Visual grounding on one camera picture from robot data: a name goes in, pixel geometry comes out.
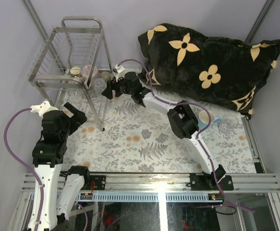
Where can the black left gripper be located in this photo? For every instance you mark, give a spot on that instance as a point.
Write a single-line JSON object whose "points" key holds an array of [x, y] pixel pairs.
{"points": [[79, 118]]}

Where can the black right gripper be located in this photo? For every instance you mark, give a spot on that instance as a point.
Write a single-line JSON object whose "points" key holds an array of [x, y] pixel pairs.
{"points": [[113, 85]]}

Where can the blue textured square mug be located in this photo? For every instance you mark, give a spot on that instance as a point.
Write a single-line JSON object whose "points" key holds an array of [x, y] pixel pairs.
{"points": [[194, 109]]}

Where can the light blue ceramic mug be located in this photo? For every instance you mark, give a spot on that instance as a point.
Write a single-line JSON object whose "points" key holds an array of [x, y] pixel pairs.
{"points": [[203, 119]]}

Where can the clear faceted drinking glass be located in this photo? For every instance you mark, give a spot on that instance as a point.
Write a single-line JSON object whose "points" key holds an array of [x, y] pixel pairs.
{"points": [[228, 123]]}

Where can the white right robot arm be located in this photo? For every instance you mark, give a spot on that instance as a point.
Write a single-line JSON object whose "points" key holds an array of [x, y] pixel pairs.
{"points": [[182, 119]]}

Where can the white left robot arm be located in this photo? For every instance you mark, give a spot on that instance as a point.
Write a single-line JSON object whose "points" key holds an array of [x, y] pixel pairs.
{"points": [[50, 211]]}

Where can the steel two-tier dish rack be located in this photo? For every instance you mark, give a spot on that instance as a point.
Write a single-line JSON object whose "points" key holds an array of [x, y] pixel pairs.
{"points": [[66, 69]]}

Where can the clear glass tumbler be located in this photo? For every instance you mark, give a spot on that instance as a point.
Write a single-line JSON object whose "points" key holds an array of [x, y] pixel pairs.
{"points": [[99, 85]]}

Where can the olive green ceramic mug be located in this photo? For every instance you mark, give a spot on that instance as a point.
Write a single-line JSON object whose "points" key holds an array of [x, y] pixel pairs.
{"points": [[106, 76]]}

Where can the pink ribbed ceramic mug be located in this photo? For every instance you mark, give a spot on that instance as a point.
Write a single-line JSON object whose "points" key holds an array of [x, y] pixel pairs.
{"points": [[89, 73]]}

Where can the floral patterned table mat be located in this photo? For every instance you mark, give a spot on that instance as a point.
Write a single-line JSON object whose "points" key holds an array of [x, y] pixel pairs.
{"points": [[140, 139]]}

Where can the black floral plush pillow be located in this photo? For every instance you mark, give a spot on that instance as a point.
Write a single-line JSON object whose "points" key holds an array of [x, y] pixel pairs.
{"points": [[222, 71]]}

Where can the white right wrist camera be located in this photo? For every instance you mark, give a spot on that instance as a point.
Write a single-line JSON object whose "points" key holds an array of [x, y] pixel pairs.
{"points": [[118, 72]]}

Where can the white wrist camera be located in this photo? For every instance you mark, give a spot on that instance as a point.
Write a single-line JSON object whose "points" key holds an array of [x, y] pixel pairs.
{"points": [[118, 72], [43, 108]]}

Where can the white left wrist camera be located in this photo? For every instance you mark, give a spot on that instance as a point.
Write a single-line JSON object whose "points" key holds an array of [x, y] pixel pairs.
{"points": [[43, 108]]}

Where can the aluminium front rail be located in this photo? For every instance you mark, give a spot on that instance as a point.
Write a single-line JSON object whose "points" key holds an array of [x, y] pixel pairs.
{"points": [[127, 187]]}

